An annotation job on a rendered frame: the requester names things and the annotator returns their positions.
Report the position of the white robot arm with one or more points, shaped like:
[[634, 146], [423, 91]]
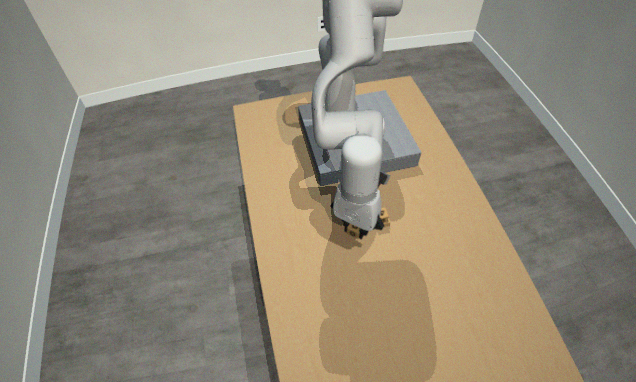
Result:
[[349, 44]]

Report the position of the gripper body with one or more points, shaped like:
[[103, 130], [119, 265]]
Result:
[[363, 215]]

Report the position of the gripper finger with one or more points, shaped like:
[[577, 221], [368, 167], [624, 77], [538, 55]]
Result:
[[345, 223], [379, 226]]

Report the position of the tan cube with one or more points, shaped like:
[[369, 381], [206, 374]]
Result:
[[384, 215], [353, 231]]

